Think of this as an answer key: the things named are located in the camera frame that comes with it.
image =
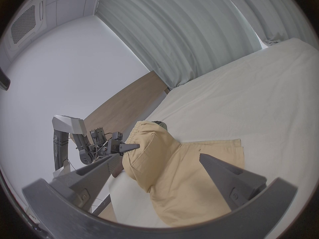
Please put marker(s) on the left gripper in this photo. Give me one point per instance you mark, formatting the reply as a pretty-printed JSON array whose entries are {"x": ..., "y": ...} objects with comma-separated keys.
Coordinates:
[{"x": 113, "y": 147}]

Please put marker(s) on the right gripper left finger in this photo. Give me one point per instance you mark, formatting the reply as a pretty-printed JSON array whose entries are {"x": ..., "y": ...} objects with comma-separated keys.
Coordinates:
[{"x": 74, "y": 188}]

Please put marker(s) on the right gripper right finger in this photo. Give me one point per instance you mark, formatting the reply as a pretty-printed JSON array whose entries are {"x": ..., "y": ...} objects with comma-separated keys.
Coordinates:
[{"x": 241, "y": 188}]

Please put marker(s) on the beige shorts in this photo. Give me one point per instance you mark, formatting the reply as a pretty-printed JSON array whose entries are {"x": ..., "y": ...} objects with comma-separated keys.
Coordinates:
[{"x": 184, "y": 178}]

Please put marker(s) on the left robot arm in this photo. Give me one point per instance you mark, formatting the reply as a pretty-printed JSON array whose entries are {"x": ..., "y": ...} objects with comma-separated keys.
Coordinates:
[{"x": 67, "y": 123}]

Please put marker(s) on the bed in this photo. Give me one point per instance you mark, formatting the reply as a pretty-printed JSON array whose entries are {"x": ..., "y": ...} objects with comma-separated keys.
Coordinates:
[{"x": 236, "y": 96}]

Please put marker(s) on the brown garment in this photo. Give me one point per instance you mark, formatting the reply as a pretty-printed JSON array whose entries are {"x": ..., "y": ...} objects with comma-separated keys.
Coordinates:
[{"x": 117, "y": 171}]

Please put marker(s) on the green garment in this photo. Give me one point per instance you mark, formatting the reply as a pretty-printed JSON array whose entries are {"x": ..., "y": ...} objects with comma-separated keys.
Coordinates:
[{"x": 162, "y": 125}]

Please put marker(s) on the pale green curtain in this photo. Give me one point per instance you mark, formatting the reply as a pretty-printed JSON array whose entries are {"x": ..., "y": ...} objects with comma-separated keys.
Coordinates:
[
  {"x": 174, "y": 28},
  {"x": 279, "y": 11}
]

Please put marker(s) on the window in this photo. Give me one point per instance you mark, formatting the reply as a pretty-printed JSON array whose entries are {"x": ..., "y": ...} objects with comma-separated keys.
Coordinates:
[{"x": 260, "y": 41}]

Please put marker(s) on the white ceiling air vent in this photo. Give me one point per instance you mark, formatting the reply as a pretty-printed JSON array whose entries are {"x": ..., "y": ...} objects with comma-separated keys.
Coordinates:
[{"x": 25, "y": 24}]

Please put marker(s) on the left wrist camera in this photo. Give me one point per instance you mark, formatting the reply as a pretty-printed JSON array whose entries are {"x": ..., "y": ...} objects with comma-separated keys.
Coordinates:
[{"x": 117, "y": 136}]

